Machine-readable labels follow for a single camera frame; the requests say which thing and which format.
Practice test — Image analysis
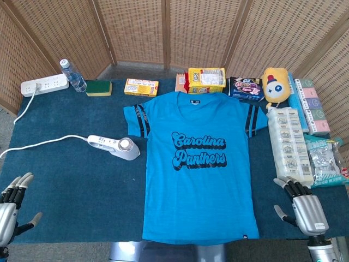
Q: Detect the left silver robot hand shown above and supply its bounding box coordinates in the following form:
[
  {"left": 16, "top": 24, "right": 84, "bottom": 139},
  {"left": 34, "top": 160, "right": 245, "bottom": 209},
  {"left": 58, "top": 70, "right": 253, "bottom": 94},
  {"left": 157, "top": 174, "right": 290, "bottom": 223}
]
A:
[{"left": 0, "top": 171, "right": 44, "bottom": 256}]

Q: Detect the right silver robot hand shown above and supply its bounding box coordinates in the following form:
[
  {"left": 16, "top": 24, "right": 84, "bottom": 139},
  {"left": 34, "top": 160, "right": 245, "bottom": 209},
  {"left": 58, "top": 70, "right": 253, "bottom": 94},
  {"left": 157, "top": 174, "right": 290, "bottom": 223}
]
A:
[{"left": 273, "top": 176, "right": 330, "bottom": 237}]

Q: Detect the blue Carolina Panthers t-shirt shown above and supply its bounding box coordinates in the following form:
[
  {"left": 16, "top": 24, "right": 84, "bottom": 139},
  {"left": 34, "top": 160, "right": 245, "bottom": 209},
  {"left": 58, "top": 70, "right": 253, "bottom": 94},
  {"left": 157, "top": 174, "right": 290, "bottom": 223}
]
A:
[{"left": 123, "top": 91, "right": 268, "bottom": 245}]

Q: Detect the white handheld steam iron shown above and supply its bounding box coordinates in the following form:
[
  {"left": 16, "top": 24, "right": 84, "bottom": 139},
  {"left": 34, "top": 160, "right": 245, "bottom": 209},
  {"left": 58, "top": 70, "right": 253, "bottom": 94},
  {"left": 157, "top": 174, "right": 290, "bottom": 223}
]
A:
[{"left": 87, "top": 134, "right": 141, "bottom": 161}]

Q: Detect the pale grey floor equipment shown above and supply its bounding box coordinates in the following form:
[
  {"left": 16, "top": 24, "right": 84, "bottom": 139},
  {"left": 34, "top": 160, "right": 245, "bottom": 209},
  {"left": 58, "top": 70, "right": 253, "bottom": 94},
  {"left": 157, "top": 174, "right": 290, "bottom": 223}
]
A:
[{"left": 331, "top": 236, "right": 349, "bottom": 262}]

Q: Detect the teal bag of silver sachets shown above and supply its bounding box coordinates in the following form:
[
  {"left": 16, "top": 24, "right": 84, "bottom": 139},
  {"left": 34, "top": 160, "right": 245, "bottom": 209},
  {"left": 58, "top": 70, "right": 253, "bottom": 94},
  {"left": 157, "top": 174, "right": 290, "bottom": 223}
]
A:
[{"left": 303, "top": 133, "right": 349, "bottom": 189}]

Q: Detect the white plastic bag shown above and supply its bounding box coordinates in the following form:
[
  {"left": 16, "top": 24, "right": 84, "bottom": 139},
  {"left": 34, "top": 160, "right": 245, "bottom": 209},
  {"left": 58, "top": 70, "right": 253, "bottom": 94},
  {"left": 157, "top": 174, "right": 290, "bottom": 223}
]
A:
[{"left": 266, "top": 106, "right": 315, "bottom": 189}]

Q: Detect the dark teal table cover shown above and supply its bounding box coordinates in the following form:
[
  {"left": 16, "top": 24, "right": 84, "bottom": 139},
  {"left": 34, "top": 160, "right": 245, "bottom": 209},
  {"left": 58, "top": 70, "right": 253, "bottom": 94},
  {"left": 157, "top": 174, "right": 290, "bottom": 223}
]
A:
[{"left": 0, "top": 78, "right": 349, "bottom": 244}]

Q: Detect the green pink tissue multipack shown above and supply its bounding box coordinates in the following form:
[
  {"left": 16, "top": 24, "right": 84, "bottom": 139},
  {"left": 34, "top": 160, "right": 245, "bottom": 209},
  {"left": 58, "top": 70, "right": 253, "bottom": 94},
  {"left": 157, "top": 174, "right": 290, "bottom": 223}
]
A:
[{"left": 294, "top": 78, "right": 331, "bottom": 136}]

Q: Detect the light blue long pack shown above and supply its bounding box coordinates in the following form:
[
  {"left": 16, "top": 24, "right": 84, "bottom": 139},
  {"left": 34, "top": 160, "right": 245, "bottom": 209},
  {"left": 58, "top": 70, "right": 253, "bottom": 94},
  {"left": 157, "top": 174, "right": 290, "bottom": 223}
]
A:
[{"left": 287, "top": 72, "right": 310, "bottom": 134}]

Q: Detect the yellow plush toy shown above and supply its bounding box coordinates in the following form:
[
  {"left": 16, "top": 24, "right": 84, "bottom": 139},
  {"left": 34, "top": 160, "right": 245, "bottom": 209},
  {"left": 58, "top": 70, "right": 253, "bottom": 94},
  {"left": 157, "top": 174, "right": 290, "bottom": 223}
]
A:
[{"left": 261, "top": 67, "right": 290, "bottom": 110}]

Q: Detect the white power strip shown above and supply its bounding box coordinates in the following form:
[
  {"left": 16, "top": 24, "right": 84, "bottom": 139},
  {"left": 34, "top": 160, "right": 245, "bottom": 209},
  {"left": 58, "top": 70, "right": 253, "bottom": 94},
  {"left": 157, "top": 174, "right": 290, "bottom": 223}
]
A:
[{"left": 21, "top": 73, "right": 70, "bottom": 98}]

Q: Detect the dark purple snack pack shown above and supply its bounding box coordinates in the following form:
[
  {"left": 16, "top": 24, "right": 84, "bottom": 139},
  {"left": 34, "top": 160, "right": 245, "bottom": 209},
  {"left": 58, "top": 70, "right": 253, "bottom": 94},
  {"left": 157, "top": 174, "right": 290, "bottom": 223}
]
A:
[{"left": 227, "top": 76, "right": 266, "bottom": 103}]

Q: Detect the clear plastic water bottle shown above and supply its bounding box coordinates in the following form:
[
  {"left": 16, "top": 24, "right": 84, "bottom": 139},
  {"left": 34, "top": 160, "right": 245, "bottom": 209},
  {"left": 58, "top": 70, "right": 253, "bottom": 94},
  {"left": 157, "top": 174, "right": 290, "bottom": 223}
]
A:
[{"left": 59, "top": 58, "right": 87, "bottom": 93}]

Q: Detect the green and yellow sponge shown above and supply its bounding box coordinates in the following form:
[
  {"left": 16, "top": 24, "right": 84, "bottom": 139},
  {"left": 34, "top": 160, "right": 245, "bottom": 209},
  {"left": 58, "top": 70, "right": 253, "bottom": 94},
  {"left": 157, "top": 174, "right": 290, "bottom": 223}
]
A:
[{"left": 86, "top": 80, "right": 113, "bottom": 97}]

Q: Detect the yellow Lipo snack bag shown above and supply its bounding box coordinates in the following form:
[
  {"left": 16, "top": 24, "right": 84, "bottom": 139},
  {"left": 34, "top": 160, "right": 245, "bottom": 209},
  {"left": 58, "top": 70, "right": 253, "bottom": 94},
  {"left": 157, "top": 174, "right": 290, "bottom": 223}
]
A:
[{"left": 184, "top": 67, "right": 227, "bottom": 95}]

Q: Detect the yellow cardboard snack box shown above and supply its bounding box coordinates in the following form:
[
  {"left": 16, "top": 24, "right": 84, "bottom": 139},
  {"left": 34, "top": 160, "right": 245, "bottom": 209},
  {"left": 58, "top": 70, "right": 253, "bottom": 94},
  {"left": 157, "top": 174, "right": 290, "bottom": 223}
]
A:
[{"left": 124, "top": 78, "right": 159, "bottom": 97}]

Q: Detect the brown spiral notebook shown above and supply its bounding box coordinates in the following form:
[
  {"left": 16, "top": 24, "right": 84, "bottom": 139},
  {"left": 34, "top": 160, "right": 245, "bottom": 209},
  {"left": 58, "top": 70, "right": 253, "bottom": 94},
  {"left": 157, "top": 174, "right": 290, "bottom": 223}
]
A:
[{"left": 174, "top": 73, "right": 189, "bottom": 93}]

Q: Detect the rattan folding screen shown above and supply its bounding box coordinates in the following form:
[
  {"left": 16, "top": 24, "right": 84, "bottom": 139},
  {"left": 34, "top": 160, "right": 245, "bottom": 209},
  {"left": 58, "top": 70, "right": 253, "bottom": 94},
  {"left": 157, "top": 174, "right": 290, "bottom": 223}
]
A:
[{"left": 0, "top": 0, "right": 349, "bottom": 164}]

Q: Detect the white power cord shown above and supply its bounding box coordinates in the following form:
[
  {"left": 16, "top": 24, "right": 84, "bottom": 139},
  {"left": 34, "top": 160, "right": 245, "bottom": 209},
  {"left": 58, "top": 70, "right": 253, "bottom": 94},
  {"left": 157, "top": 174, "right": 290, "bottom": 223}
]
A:
[{"left": 0, "top": 83, "right": 89, "bottom": 159}]

